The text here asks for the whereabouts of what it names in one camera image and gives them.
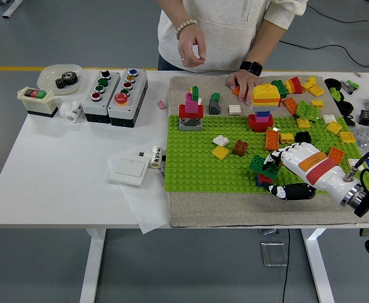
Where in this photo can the person's right hand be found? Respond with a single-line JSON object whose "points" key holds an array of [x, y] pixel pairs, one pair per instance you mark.
{"points": [[192, 49]]}

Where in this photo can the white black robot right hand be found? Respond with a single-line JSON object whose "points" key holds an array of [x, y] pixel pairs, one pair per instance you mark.
{"points": [[316, 167]]}

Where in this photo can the person's left hand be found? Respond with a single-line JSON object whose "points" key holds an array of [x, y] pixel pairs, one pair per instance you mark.
{"points": [[242, 82]]}

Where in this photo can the dark green long brick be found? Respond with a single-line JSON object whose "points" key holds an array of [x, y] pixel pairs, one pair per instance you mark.
{"points": [[260, 164]]}

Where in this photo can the person's right forearm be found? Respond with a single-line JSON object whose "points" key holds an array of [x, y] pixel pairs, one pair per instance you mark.
{"points": [[178, 14]]}

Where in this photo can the person's left forearm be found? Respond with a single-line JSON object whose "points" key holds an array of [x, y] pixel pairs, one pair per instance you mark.
{"points": [[266, 41]]}

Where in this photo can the orange long brick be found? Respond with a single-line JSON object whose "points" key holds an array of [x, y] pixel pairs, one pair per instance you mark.
{"points": [[235, 91], [272, 139], [289, 105], [337, 154]]}

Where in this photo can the burger-shaped multicolour brick tower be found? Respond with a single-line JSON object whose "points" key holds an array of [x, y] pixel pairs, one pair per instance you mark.
{"points": [[266, 94]]}

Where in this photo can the lime green long brick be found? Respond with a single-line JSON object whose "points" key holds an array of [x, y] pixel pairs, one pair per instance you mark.
{"points": [[326, 142]]}

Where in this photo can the white flat square brick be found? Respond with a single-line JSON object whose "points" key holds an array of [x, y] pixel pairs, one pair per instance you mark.
{"points": [[352, 162], [234, 109], [329, 118], [221, 140]]}

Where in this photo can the black square brick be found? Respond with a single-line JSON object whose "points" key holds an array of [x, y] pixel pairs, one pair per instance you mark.
{"points": [[303, 137]]}

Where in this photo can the grey slope brick green top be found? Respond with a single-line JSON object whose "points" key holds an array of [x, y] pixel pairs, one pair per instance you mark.
{"points": [[214, 107]]}

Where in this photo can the dark green chunky brick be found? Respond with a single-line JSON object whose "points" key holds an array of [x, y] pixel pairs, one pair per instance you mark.
{"points": [[280, 88]]}

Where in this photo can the small yellow brick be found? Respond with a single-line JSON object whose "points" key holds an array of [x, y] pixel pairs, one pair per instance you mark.
{"points": [[287, 138], [317, 103]]}

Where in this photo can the yellow flat square brick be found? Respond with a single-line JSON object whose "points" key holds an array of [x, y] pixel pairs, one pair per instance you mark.
{"points": [[220, 151], [333, 127], [304, 123], [347, 137], [316, 91]]}

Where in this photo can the red yellow orange curved bricks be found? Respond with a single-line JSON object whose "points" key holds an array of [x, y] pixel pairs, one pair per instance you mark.
{"points": [[294, 84]]}

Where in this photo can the red and blue brick stack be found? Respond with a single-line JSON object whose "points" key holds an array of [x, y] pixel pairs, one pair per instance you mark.
{"points": [[261, 180]]}

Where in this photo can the red pink grey brick tower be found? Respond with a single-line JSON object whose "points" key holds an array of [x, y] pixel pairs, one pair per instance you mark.
{"points": [[190, 110]]}

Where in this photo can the small pink brick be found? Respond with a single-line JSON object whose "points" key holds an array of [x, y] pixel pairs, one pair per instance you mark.
{"points": [[161, 105]]}

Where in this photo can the brown square brick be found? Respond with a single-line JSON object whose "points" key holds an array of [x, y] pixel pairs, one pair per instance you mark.
{"points": [[240, 147]]}

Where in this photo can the yellow brick pair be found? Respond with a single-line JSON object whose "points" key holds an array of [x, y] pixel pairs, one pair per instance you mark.
{"points": [[310, 81]]}

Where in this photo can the green studded baseplate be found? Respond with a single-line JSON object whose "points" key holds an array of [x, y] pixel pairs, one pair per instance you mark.
{"points": [[196, 170]]}

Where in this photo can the black wrist watch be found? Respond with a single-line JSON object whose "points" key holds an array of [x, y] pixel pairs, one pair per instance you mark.
{"points": [[252, 67]]}

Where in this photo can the person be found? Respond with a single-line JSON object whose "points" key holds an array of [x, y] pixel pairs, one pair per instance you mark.
{"points": [[222, 31]]}

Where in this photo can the lime green flat plate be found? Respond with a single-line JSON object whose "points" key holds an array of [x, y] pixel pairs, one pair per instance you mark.
{"points": [[313, 113], [302, 109]]}

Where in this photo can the small black clip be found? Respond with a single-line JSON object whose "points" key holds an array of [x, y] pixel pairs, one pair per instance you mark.
{"points": [[349, 120]]}

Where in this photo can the clear plastic bag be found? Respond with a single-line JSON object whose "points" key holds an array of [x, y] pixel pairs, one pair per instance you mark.
{"points": [[365, 135]]}

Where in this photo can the lime green plastic piece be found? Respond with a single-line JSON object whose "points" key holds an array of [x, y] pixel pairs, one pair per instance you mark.
{"points": [[335, 93]]}

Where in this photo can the silver floor socket lid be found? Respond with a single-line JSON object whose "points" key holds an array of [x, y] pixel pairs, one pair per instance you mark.
{"points": [[271, 232], [274, 254]]}

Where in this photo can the black tape roll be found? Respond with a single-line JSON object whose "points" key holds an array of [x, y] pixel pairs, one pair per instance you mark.
{"points": [[327, 83]]}

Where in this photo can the grey emergency-stop control box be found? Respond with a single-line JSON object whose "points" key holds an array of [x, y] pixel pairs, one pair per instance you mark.
{"points": [[130, 107]]}

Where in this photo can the green and grey clip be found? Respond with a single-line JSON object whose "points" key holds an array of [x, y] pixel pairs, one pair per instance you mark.
{"points": [[351, 84]]}

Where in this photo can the grey-brown mat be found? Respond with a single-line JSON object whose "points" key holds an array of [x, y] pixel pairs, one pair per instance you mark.
{"points": [[234, 208]]}

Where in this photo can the white table leg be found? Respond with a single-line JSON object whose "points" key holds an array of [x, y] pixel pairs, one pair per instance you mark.
{"points": [[316, 268], [91, 268]]}

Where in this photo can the white labelled tube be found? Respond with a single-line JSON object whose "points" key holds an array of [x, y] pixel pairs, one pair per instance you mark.
{"points": [[155, 158]]}

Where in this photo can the grey four-button control box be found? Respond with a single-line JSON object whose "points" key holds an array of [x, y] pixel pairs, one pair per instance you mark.
{"points": [[91, 109]]}

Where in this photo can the black metal gear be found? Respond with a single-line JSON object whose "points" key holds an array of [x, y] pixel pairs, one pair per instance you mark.
{"points": [[67, 80]]}

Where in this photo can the white pipe tee fitting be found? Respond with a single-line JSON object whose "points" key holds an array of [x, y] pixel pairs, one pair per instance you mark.
{"points": [[67, 110]]}

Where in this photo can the white plastic bowl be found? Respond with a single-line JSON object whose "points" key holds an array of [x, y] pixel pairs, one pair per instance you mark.
{"points": [[48, 79]]}

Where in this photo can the white paper sheet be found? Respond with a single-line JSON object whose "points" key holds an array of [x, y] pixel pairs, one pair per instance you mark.
{"points": [[146, 208]]}

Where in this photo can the white distant table foot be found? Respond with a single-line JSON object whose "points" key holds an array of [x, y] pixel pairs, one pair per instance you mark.
{"points": [[12, 6]]}

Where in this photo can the white wall switch plate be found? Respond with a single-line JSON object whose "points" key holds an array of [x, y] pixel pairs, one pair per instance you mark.
{"points": [[129, 172]]}

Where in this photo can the cream red-green switch box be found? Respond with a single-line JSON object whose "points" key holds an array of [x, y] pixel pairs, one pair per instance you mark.
{"points": [[39, 105]]}

